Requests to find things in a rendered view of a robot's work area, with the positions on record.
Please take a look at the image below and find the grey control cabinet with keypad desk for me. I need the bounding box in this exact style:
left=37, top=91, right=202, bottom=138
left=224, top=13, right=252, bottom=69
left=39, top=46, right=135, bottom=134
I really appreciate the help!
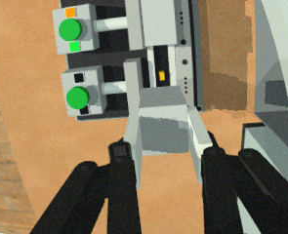
left=236, top=0, right=288, bottom=234

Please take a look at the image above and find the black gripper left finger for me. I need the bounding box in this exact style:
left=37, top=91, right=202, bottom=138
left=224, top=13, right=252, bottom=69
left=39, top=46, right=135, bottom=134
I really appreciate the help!
left=29, top=110, right=143, bottom=234

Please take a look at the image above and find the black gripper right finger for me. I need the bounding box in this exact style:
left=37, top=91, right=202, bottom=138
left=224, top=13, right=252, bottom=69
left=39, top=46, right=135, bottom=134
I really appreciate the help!
left=187, top=106, right=288, bottom=234

